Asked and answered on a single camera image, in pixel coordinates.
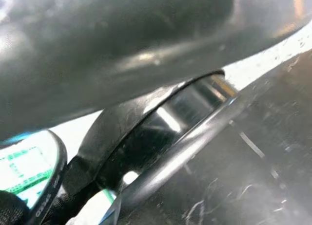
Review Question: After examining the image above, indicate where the black robot lower body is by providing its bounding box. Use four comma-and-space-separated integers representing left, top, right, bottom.
42, 49, 312, 225

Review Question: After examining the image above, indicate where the black printed cable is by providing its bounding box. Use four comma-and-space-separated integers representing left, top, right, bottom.
0, 130, 68, 225

